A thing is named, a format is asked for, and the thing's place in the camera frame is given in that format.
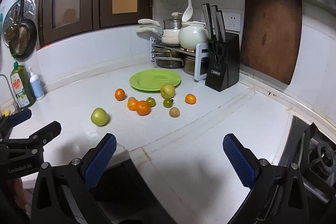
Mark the small green tomato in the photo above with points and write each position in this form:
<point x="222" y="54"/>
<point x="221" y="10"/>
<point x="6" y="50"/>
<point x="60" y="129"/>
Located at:
<point x="168" y="103"/>
<point x="151" y="102"/>

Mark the white wall outlet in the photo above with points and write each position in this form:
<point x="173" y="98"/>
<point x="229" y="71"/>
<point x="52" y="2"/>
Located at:
<point x="233" y="22"/>

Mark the steel pot with glass lid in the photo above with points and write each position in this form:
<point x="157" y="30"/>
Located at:
<point x="172" y="24"/>

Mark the yellow apple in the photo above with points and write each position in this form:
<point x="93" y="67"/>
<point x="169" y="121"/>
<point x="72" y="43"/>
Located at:
<point x="167" y="91"/>

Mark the hanging frying pans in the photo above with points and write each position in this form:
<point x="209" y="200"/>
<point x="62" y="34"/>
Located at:
<point x="27" y="7"/>

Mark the brown wooden cutting board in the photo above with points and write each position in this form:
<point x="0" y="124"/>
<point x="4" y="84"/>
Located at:
<point x="271" y="35"/>

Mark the green dish soap bottle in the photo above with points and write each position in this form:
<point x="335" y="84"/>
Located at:
<point x="22" y="87"/>

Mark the gas stove burner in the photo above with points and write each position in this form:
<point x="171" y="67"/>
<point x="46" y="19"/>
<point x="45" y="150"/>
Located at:
<point x="315" y="155"/>

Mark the black kitchen scissors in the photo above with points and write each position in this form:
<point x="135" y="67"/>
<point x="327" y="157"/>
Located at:
<point x="216" y="52"/>

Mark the white ceramic pot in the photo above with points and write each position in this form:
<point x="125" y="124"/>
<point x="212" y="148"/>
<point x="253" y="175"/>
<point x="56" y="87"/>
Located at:
<point x="193" y="35"/>

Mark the green plate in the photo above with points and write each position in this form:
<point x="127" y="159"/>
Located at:
<point x="149" y="79"/>

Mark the white pump bottle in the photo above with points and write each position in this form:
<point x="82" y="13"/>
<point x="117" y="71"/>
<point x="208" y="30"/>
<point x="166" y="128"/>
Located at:
<point x="36" y="87"/>

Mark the small orange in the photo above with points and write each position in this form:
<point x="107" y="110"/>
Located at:
<point x="120" y="94"/>
<point x="132" y="105"/>
<point x="190" y="99"/>

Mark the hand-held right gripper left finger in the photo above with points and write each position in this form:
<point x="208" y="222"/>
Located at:
<point x="101" y="161"/>

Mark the person's left hand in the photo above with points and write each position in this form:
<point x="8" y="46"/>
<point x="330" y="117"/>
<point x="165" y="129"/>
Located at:
<point x="19" y="192"/>

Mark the green apple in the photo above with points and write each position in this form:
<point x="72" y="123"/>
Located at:
<point x="99" y="117"/>

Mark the metal pot rack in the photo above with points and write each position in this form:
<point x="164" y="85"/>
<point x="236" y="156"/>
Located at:
<point x="198" y="50"/>

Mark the dark frying pan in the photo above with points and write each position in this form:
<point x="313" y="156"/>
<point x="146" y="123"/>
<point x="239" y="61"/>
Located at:
<point x="29" y="40"/>

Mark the metal faucet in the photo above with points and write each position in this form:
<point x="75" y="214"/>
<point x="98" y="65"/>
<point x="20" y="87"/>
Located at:
<point x="8" y="87"/>

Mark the black knife block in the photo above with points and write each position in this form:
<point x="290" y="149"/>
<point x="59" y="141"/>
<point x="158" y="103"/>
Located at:
<point x="225" y="66"/>

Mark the white ladle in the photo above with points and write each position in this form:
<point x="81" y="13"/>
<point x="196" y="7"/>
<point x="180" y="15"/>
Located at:
<point x="188" y="12"/>

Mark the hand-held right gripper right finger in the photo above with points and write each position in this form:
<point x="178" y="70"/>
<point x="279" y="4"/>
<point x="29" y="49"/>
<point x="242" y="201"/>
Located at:
<point x="240" y="161"/>

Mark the large orange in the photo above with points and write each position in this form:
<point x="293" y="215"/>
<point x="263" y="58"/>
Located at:
<point x="143" y="108"/>

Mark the stainless steel pot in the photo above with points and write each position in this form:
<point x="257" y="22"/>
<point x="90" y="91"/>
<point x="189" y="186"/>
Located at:
<point x="189" y="65"/>
<point x="169" y="61"/>

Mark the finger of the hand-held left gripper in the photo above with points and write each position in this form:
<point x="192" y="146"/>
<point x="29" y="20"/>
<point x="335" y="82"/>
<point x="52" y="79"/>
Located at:
<point x="21" y="116"/>
<point x="48" y="130"/>

